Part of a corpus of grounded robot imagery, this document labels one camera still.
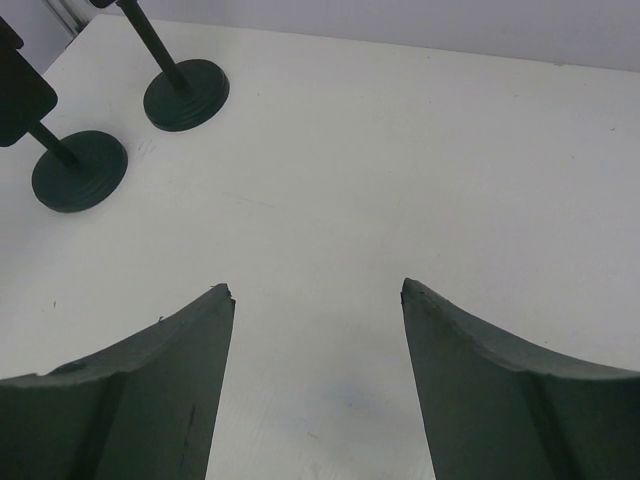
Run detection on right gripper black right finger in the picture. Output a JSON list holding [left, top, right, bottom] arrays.
[[401, 279, 639, 479]]

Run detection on black round-base phone stand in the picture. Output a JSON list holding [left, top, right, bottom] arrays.
[[90, 0, 230, 132]]

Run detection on black clamp phone stand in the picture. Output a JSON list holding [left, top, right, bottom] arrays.
[[1, 21, 128, 213]]

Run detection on aluminium corner frame post left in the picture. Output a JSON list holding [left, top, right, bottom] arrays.
[[41, 0, 98, 38]]

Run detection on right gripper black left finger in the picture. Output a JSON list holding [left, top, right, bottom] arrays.
[[1, 284, 235, 479]]

